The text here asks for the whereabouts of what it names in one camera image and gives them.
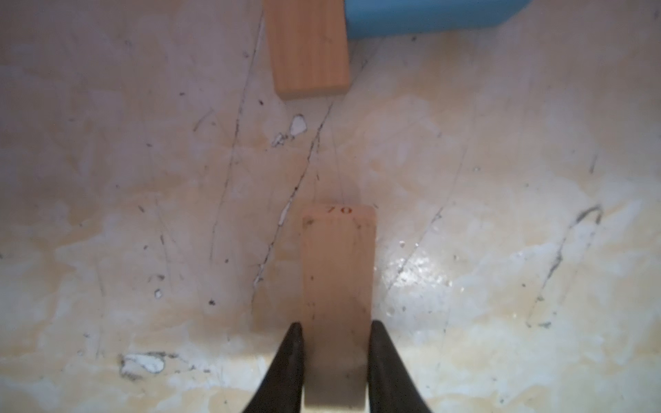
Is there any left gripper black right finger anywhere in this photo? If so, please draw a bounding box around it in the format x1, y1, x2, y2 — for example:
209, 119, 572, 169
368, 320, 431, 413

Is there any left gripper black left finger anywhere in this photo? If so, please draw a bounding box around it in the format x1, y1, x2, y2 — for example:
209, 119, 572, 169
244, 322, 305, 413

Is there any wooden block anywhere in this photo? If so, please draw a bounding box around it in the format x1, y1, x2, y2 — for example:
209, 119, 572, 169
300, 204, 377, 411
263, 0, 350, 100

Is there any light blue front block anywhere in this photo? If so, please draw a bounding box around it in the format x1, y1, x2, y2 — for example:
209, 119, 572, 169
344, 0, 529, 40

